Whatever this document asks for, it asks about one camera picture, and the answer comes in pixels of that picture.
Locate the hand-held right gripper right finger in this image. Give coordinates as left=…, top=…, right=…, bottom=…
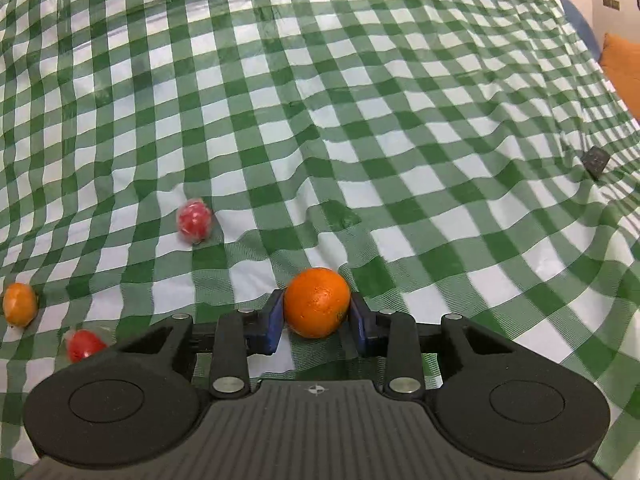
left=349, top=291, right=531, bottom=397

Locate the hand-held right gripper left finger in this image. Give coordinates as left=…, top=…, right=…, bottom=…
left=107, top=290, right=287, bottom=400

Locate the orange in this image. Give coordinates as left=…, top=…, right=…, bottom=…
left=2, top=282, right=39, bottom=327
left=283, top=267, right=352, bottom=339

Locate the red fruit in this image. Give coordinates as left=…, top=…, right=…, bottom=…
left=65, top=329, right=108, bottom=364
left=176, top=199, right=213, bottom=245

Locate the green checked tablecloth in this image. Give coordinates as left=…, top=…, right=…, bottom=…
left=0, top=0, right=640, bottom=477

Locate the small black box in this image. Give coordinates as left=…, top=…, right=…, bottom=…
left=581, top=146, right=611, bottom=180

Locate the orange pillow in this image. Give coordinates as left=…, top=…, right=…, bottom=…
left=599, top=32, right=640, bottom=122

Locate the blue bed edge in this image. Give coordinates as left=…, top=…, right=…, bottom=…
left=542, top=0, right=602, bottom=58

